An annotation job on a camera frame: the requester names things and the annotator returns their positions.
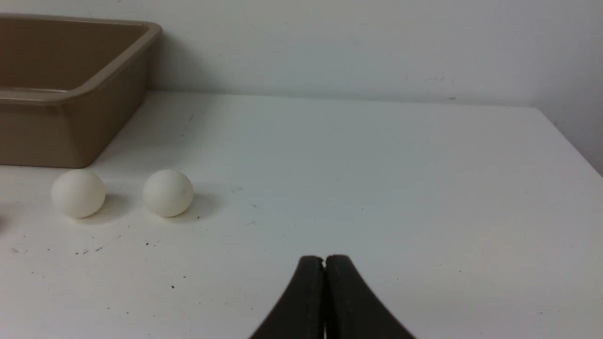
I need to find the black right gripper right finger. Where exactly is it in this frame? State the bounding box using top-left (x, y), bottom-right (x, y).
top-left (326, 255), bottom-right (414, 339)

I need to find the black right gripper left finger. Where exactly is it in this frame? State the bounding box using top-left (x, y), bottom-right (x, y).
top-left (251, 256), bottom-right (325, 339)

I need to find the white table-tennis ball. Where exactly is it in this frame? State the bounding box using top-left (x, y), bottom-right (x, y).
top-left (51, 169), bottom-right (106, 218)
top-left (142, 169), bottom-right (194, 218)

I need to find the tan plastic bin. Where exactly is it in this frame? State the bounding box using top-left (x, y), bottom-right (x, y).
top-left (0, 13), bottom-right (162, 168)

